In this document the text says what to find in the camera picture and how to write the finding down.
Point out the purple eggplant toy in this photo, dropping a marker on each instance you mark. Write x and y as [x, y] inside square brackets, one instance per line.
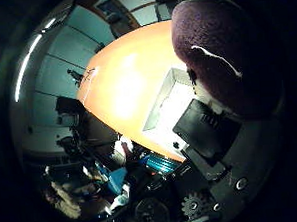
[219, 54]

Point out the white open container box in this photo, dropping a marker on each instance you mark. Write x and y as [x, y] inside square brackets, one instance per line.
[171, 106]

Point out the blue ribbed strip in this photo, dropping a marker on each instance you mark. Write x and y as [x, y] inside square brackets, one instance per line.
[162, 163]

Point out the person in blue clothes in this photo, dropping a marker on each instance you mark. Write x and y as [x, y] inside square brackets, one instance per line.
[118, 172]

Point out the black monitor equipment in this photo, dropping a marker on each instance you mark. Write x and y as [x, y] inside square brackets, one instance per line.
[67, 110]

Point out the light fluffy bundle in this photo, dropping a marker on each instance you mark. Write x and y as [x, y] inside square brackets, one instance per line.
[64, 199]

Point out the ceiling light strip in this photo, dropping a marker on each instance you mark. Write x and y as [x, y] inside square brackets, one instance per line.
[27, 67]

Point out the camera on tripod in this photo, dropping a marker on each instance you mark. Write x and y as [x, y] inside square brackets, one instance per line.
[75, 75]

